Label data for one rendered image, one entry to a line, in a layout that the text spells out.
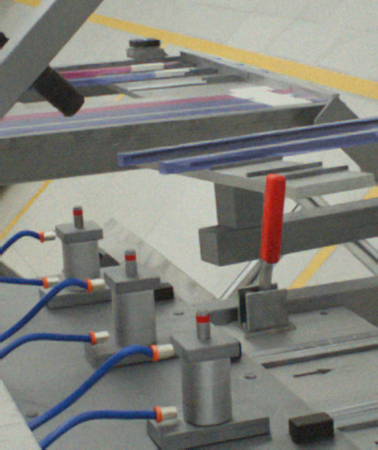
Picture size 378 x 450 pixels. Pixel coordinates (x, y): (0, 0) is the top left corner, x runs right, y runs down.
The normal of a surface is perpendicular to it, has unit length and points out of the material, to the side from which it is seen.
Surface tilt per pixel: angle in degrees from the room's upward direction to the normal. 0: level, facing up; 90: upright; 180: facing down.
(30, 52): 90
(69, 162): 90
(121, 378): 44
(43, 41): 90
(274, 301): 90
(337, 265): 0
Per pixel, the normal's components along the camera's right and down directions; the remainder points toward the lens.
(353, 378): -0.05, -0.97
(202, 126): 0.33, 0.20
